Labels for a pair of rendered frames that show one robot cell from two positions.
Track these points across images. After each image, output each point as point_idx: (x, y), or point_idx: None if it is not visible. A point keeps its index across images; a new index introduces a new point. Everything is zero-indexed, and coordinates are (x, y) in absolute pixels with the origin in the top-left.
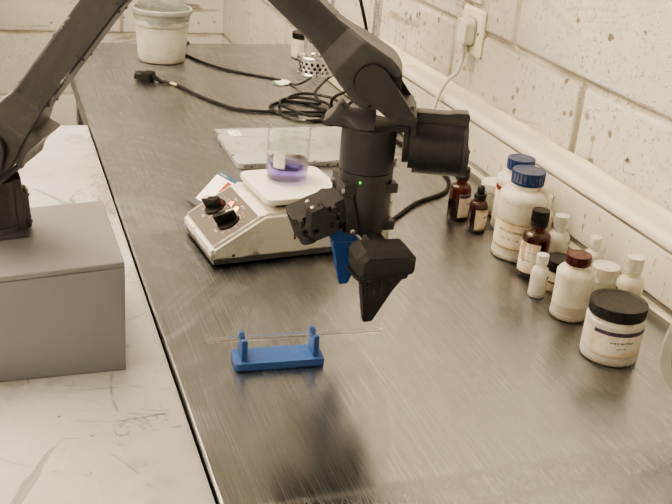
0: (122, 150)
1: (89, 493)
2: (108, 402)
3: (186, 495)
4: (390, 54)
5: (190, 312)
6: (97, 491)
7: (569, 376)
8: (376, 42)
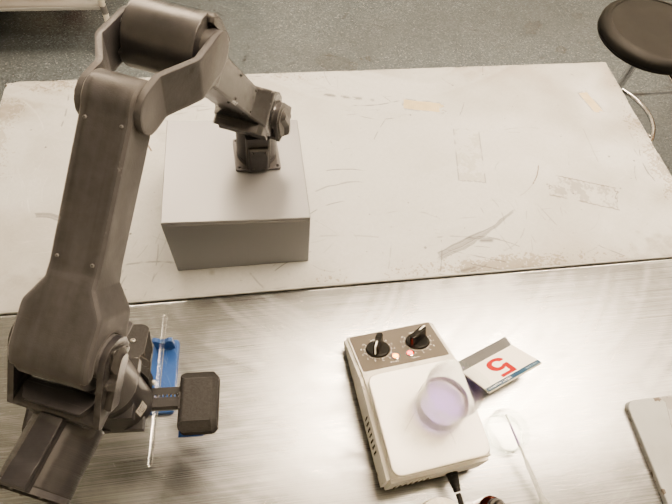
0: (643, 283)
1: (45, 248)
2: (138, 259)
3: (20, 297)
4: (32, 345)
5: (258, 319)
6: (45, 252)
7: None
8: (53, 326)
